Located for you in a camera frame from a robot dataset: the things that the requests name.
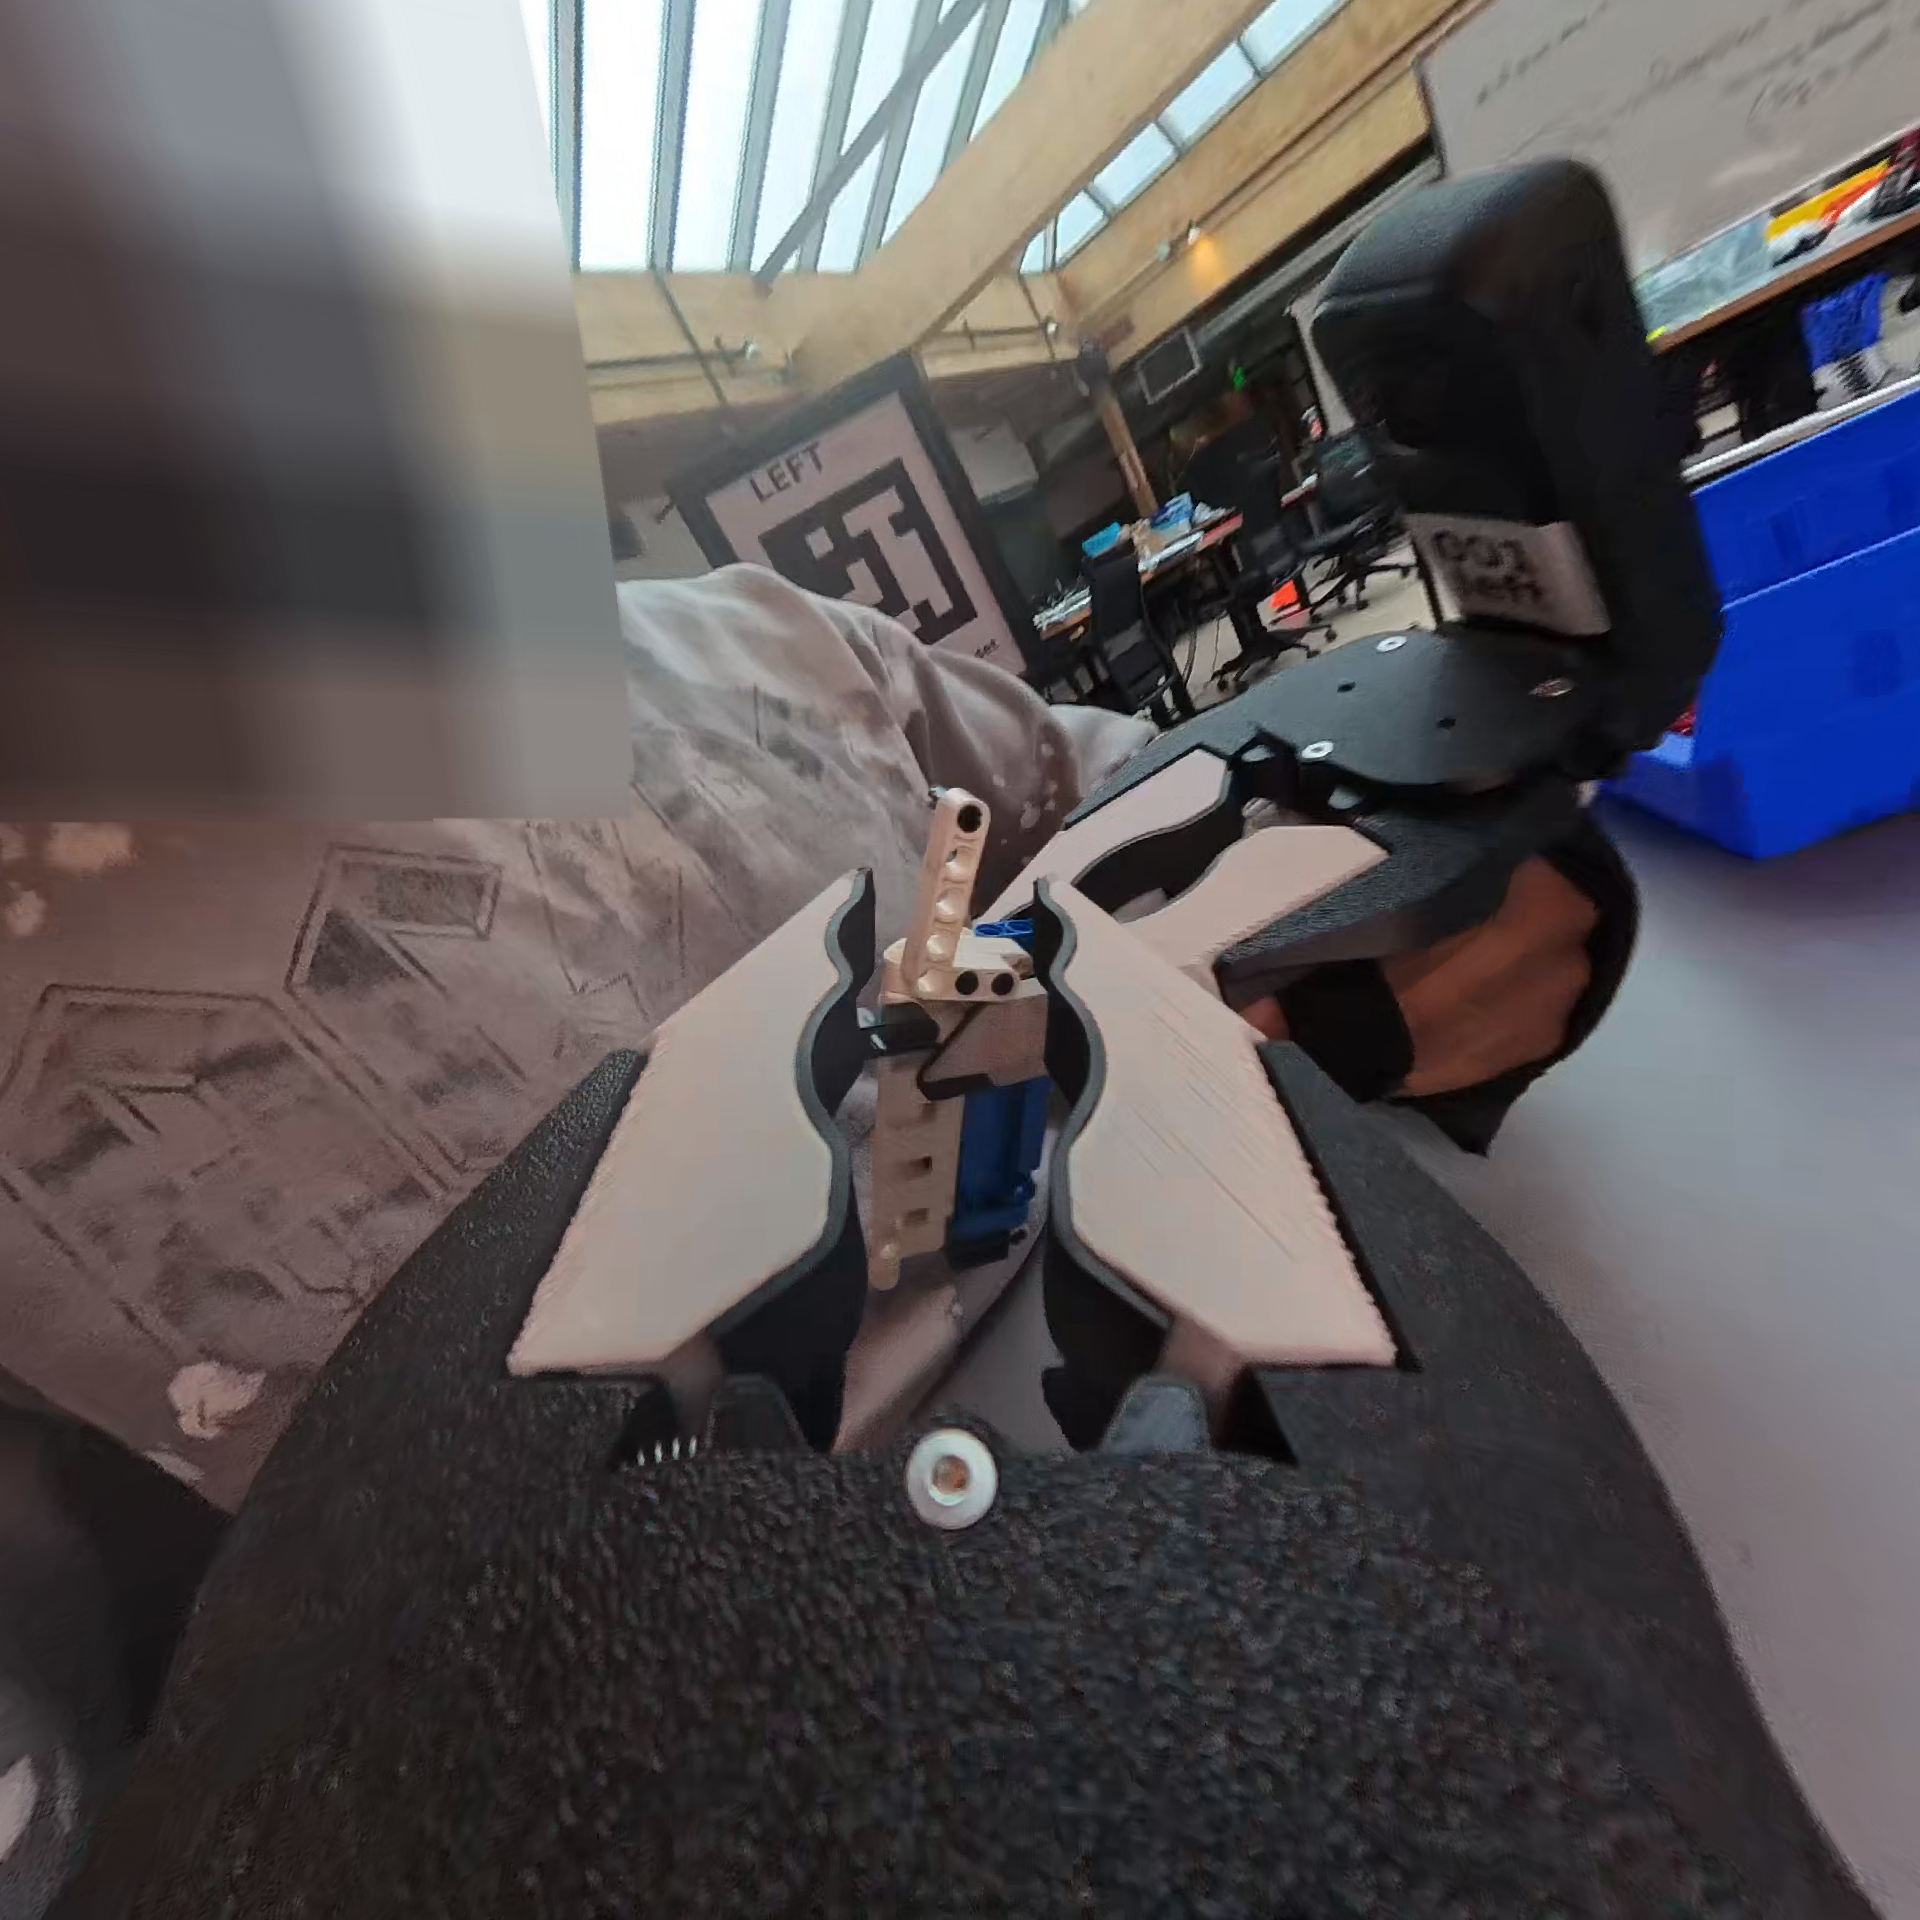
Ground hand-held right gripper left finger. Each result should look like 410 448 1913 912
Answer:
508 871 878 1378

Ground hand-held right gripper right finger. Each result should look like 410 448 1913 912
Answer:
1030 883 1421 1375

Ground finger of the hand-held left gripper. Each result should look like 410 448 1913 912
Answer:
1136 823 1391 987
1030 743 1247 912

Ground blue white car side panel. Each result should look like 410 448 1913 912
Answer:
862 791 1055 1297

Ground person's left hand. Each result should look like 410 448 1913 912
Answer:
1231 836 1641 1161

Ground whiteboard on stand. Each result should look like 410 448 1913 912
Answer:
1417 0 1920 280

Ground person's grey sweatshirt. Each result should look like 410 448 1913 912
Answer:
0 562 1162 1517

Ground framed marker sign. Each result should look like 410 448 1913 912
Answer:
662 349 1047 688

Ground blue storage bin with tag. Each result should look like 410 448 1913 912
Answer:
1598 435 1920 860

